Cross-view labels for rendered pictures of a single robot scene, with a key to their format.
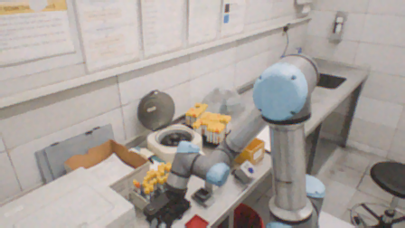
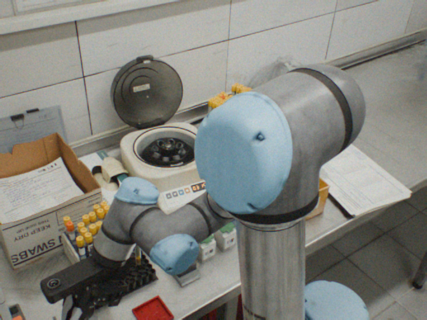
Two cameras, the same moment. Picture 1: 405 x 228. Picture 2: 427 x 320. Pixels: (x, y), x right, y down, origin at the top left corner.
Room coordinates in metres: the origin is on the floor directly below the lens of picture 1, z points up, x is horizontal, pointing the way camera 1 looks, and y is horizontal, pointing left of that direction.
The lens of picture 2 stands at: (0.18, -0.24, 1.80)
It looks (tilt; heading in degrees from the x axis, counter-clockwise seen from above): 37 degrees down; 12
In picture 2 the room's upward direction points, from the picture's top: 3 degrees clockwise
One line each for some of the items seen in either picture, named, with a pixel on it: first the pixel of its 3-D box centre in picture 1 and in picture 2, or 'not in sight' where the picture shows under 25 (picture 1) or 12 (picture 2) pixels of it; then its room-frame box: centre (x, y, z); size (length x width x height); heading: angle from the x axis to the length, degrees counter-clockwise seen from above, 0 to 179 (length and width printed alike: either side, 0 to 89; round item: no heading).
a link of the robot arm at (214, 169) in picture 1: (212, 167); (172, 237); (0.76, -0.04, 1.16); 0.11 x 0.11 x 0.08; 58
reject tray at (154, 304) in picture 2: (196, 223); (152, 313); (0.78, 0.01, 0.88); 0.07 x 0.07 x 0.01; 49
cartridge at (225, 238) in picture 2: not in sight; (224, 235); (1.03, -0.09, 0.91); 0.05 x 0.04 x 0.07; 49
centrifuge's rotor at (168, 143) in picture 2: (174, 141); (168, 154); (1.24, 0.13, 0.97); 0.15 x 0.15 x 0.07
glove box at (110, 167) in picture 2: (145, 162); (108, 182); (1.12, 0.26, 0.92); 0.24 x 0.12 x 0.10; 49
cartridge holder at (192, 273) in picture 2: (202, 195); (181, 265); (0.92, -0.01, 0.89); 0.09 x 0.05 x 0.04; 48
